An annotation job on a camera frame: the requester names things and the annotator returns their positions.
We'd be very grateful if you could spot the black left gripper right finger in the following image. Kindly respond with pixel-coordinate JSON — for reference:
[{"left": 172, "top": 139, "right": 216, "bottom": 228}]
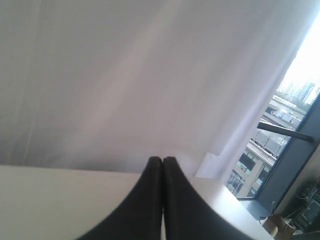
[{"left": 163, "top": 156, "right": 240, "bottom": 240}]

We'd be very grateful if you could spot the dark window frame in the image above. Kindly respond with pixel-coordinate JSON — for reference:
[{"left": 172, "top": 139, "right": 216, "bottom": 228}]
[{"left": 225, "top": 98, "right": 320, "bottom": 204}]

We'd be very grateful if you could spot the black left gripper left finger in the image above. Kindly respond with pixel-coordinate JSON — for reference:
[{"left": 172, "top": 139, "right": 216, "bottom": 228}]
[{"left": 80, "top": 156, "right": 163, "bottom": 240}]

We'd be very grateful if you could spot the white backdrop curtain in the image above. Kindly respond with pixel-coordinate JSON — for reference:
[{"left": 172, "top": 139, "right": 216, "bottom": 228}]
[{"left": 0, "top": 0, "right": 320, "bottom": 181}]

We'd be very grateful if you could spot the brown paper bag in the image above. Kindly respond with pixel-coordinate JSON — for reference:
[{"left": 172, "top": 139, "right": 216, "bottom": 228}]
[{"left": 261, "top": 214, "right": 296, "bottom": 240}]

